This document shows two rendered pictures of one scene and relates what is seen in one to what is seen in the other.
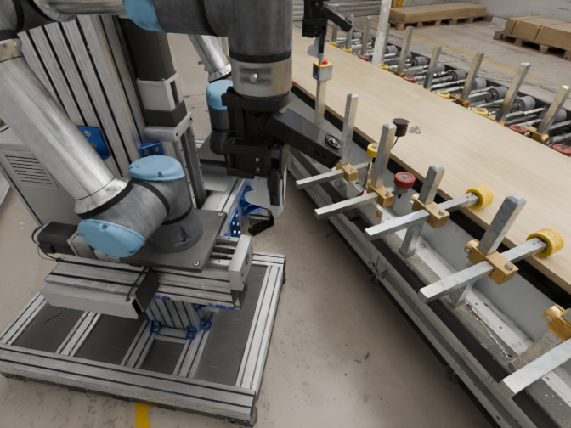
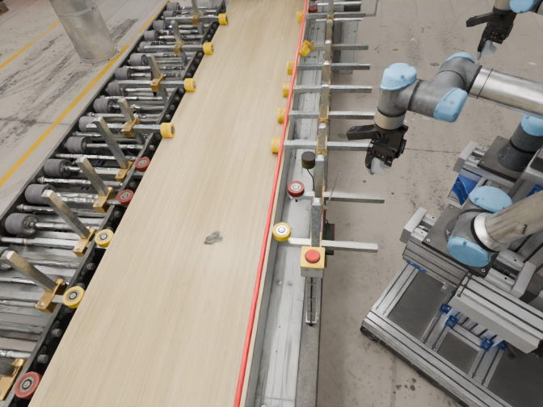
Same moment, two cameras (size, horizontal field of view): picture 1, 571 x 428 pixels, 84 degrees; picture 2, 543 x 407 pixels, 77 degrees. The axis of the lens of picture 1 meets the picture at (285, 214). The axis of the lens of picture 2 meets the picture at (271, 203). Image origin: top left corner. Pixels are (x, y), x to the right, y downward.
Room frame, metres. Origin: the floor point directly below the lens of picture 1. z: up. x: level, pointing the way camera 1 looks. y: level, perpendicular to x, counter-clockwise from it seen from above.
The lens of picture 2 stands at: (2.01, 0.06, 2.12)
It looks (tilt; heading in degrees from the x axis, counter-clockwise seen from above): 51 degrees down; 218
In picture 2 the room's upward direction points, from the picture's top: 8 degrees counter-clockwise
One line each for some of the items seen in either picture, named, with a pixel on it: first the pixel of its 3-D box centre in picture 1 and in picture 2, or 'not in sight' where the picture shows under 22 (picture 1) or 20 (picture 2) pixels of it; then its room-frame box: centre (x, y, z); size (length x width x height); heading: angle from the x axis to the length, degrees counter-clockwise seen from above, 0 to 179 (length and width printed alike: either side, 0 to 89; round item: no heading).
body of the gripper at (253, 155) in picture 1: (259, 132); (498, 23); (0.41, 0.04, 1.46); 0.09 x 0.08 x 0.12; 80
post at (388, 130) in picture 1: (377, 177); (318, 194); (1.09, -0.38, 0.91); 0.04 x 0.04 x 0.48; 24
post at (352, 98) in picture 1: (346, 145); (315, 237); (1.32, -0.28, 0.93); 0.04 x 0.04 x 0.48; 24
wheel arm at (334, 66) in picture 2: not in sight; (329, 66); (0.14, -0.79, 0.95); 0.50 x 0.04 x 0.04; 114
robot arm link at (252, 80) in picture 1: (261, 75); (507, 1); (0.41, 0.03, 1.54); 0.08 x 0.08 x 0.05
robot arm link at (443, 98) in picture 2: not in sight; (439, 98); (1.23, -0.01, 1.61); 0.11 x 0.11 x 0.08; 87
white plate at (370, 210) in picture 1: (362, 204); not in sight; (1.11, -0.35, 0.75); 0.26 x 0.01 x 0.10; 24
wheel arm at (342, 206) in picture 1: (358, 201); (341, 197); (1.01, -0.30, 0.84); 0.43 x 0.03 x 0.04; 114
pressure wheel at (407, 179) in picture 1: (402, 187); (296, 194); (1.10, -0.50, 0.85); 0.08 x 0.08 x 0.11
